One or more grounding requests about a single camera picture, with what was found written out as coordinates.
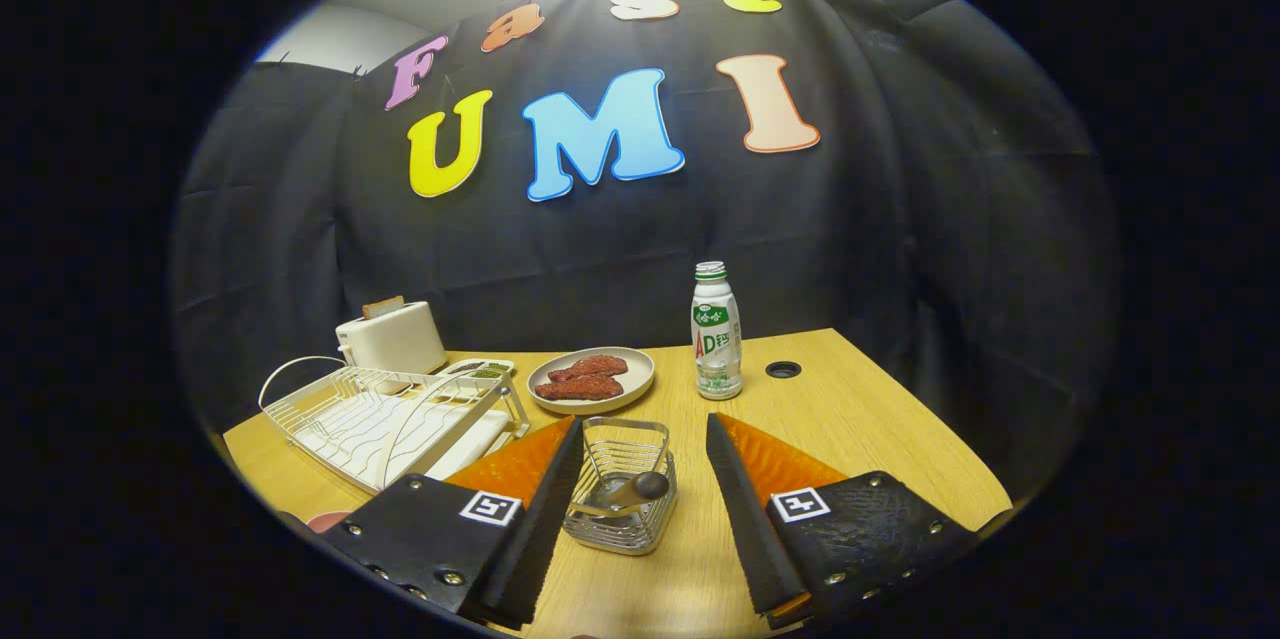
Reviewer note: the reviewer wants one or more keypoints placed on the pink plate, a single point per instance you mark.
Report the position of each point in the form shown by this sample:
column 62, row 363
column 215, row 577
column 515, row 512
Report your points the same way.
column 326, row 522

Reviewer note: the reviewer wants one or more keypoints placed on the white divided bean dish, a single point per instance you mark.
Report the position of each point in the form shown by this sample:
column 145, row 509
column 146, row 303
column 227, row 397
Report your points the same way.
column 475, row 369

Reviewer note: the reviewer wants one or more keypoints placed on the red meat slice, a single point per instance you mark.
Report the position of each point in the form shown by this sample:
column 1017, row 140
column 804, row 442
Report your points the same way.
column 580, row 388
column 595, row 367

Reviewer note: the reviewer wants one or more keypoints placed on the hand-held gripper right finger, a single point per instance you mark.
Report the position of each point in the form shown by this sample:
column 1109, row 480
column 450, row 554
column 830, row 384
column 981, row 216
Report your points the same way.
column 750, row 529

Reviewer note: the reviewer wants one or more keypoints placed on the white green drink bottle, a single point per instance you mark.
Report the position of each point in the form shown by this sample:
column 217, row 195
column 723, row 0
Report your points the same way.
column 716, row 339

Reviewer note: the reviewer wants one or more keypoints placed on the white toaster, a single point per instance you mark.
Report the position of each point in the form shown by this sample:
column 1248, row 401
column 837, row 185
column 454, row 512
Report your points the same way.
column 400, row 339

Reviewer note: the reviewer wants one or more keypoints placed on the brown bread slice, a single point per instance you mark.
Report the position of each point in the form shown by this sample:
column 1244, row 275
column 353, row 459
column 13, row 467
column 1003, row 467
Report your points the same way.
column 383, row 307

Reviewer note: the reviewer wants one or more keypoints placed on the beige round plate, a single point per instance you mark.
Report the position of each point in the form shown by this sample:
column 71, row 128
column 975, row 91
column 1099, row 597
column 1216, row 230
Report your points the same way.
column 636, row 374

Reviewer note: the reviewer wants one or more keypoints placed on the white ribbed drain tray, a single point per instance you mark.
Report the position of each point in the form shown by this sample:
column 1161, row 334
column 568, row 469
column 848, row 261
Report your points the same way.
column 350, row 431

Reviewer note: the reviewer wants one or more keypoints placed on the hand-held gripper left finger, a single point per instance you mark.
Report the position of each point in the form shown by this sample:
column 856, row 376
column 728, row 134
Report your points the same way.
column 535, row 539

